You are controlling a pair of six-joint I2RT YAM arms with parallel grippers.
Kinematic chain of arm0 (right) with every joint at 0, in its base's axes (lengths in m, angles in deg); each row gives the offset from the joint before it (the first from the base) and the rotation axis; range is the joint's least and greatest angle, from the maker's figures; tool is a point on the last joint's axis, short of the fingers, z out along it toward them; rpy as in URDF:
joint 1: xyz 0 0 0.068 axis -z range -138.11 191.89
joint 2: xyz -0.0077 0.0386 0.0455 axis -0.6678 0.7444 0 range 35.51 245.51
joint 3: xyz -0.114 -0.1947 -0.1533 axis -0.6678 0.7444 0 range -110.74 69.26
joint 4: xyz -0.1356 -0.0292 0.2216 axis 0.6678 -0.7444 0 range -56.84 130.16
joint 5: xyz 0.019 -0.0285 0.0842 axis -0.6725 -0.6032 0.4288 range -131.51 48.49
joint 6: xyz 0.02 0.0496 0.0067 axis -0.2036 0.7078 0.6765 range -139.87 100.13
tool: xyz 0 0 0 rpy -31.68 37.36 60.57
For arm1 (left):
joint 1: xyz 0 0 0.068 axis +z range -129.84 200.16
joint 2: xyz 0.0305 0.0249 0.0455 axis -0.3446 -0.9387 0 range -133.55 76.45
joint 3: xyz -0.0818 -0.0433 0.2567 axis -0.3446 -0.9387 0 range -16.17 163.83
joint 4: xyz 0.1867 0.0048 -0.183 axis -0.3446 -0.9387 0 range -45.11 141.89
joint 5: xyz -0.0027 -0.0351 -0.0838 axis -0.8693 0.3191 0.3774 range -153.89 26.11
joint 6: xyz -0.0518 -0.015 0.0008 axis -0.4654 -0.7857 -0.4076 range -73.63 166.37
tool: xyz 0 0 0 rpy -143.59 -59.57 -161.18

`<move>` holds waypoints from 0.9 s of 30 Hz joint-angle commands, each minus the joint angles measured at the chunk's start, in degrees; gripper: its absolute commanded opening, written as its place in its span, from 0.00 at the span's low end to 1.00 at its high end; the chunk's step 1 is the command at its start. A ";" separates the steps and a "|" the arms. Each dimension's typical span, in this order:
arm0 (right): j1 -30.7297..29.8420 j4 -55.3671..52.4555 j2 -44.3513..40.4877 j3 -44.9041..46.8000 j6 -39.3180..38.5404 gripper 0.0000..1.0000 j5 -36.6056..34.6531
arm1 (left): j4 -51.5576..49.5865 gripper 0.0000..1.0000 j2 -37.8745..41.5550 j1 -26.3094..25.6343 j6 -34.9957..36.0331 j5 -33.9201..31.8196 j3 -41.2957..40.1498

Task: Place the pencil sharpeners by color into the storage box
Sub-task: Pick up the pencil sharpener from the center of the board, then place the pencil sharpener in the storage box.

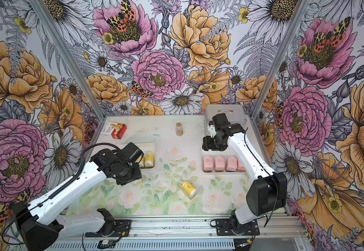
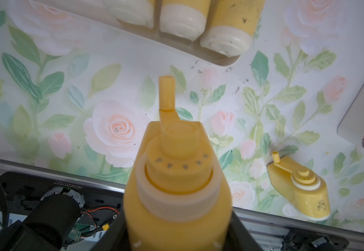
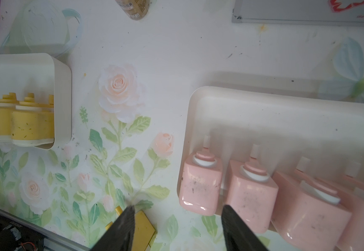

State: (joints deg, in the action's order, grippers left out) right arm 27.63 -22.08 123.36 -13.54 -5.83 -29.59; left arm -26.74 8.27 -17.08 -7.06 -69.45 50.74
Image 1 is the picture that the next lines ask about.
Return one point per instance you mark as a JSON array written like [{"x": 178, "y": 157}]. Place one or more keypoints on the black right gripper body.
[{"x": 214, "y": 143}]

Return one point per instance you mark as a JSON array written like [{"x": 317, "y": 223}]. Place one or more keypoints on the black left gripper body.
[{"x": 128, "y": 174}]

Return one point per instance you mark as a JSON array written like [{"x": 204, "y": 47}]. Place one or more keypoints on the pink pencil sharpener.
[
  {"x": 232, "y": 164},
  {"x": 208, "y": 164},
  {"x": 240, "y": 166},
  {"x": 219, "y": 164}
]

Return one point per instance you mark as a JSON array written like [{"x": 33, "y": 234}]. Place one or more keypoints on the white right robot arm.
[{"x": 268, "y": 190}]

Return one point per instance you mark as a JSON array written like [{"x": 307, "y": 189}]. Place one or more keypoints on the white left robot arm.
[{"x": 40, "y": 222}]

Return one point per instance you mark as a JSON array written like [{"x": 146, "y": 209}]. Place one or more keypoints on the white left storage tray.
[{"x": 147, "y": 147}]

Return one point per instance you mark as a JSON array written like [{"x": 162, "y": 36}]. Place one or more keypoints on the white storage tray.
[
  {"x": 147, "y": 147},
  {"x": 225, "y": 154}
]

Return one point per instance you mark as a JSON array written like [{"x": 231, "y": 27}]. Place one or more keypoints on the white right storage tray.
[{"x": 225, "y": 154}]

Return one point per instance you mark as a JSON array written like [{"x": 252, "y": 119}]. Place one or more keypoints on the silver aluminium first aid case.
[{"x": 234, "y": 113}]

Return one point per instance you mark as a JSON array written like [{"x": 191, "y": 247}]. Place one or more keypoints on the red object behind left gripper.
[{"x": 116, "y": 130}]

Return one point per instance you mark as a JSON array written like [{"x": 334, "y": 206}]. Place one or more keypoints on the small clear glass bottle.
[{"x": 179, "y": 129}]

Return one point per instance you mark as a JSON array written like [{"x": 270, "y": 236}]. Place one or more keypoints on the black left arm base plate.
[{"x": 116, "y": 228}]

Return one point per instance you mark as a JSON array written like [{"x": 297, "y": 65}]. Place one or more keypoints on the aluminium front rail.
[{"x": 204, "y": 227}]

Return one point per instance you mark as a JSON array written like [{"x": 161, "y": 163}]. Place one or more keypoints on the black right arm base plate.
[{"x": 230, "y": 227}]

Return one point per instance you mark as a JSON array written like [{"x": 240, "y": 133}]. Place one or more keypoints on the white vented cable duct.
[{"x": 145, "y": 245}]

